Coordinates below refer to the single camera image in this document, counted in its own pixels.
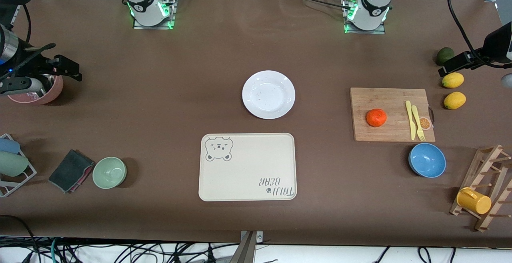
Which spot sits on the metal table bracket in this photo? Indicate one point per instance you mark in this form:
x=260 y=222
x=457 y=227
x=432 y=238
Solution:
x=260 y=236

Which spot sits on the yellow lemon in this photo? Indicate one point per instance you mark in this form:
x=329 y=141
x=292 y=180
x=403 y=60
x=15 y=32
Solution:
x=454 y=100
x=452 y=80

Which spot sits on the yellow plastic knife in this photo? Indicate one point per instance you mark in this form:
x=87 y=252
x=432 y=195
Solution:
x=410 y=123

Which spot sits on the pink bowl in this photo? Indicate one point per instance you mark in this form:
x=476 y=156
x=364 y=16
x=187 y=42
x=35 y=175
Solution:
x=52 y=95

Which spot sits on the wooden cutting board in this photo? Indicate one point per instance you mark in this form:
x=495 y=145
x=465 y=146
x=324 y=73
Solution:
x=384 y=99

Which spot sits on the yellow plastic fork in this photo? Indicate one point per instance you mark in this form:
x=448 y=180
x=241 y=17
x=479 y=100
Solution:
x=416 y=117

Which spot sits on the blue bowl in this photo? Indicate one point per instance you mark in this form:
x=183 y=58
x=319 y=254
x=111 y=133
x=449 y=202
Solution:
x=427 y=160

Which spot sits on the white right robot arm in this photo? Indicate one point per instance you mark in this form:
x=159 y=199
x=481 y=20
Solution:
x=144 y=3

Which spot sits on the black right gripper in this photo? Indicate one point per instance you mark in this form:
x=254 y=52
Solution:
x=35 y=64

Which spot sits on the light green bowl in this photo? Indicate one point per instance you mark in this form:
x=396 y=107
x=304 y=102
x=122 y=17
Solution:
x=109 y=172

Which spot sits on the blue cup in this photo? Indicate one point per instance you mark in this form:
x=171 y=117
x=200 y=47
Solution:
x=8 y=146

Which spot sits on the dark grey folded cloth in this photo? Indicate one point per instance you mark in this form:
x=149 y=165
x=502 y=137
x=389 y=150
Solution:
x=70 y=171

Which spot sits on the orange fruit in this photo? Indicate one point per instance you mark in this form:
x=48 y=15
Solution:
x=376 y=118

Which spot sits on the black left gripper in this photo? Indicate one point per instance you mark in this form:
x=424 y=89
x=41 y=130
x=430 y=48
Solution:
x=473 y=60

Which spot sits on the yellow cup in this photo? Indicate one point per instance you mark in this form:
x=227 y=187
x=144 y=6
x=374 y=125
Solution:
x=474 y=201

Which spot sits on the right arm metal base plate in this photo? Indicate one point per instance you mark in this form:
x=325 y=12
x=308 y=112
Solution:
x=172 y=19

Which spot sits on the white round plate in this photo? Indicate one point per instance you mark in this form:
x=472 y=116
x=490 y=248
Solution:
x=268 y=95

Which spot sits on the metal scoop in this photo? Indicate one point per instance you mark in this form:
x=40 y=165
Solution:
x=48 y=84

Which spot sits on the green avocado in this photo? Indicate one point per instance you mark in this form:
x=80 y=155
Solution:
x=444 y=56

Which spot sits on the pale green cup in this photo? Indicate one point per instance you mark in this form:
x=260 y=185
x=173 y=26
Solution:
x=12 y=164

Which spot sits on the cream tray with bear print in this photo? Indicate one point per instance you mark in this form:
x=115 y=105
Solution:
x=248 y=167

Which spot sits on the wooden cup rack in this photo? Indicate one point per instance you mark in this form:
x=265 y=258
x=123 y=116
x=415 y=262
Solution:
x=476 y=178

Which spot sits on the grey camera pole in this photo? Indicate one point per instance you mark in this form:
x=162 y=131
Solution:
x=244 y=251

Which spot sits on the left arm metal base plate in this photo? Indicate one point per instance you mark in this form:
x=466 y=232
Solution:
x=364 y=32

